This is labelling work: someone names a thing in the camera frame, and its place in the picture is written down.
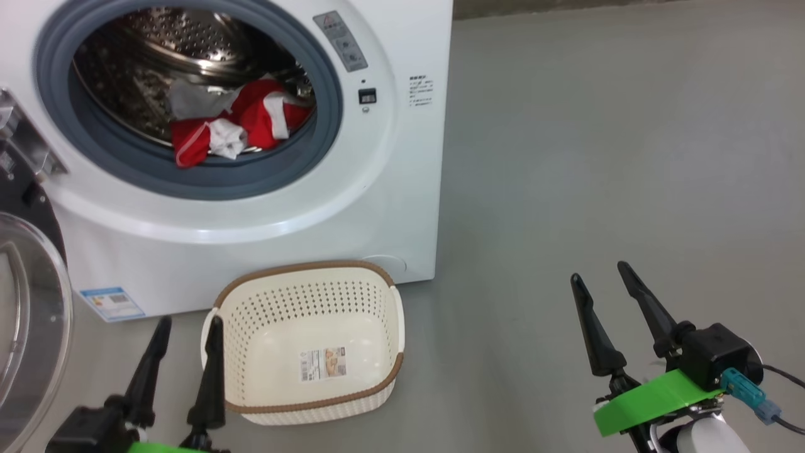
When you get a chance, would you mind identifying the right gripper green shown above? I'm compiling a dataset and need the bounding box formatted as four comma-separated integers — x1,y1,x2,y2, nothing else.
570,261,730,453

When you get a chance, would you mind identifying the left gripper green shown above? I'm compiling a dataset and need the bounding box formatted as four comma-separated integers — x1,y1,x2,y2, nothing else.
123,316,230,453

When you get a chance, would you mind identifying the black round glass washer door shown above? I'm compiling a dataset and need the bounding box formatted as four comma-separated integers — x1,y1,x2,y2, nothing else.
0,135,75,453

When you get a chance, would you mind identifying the red and white garment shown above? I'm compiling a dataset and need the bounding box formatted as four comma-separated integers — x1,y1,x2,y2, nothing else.
167,75,313,168

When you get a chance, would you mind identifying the printed instruction label sticker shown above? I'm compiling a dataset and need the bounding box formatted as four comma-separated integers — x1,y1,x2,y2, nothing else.
298,347,347,382

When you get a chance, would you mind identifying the cream perforated basket brown rim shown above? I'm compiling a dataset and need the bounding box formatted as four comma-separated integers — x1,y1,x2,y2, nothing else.
200,260,406,427

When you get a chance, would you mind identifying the white front-load washing machine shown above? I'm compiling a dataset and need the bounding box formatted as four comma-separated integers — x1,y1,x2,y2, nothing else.
0,0,453,323

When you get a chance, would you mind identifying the metal door hinge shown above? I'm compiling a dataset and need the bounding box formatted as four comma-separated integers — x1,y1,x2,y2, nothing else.
0,88,69,184

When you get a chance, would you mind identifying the blue energy label sticker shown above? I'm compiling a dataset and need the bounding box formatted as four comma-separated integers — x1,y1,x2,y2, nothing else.
80,287,145,323

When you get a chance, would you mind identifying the round white filter cover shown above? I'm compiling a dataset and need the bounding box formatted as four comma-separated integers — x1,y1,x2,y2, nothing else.
362,254,408,276

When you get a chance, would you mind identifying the small black text sticker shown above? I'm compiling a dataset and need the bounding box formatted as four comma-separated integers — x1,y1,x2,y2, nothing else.
408,75,435,108

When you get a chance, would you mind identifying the grey warning label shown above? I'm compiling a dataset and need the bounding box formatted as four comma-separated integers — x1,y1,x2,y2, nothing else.
313,10,369,73

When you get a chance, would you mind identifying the teal cable connector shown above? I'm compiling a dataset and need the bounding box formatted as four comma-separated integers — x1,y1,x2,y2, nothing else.
721,368,782,425

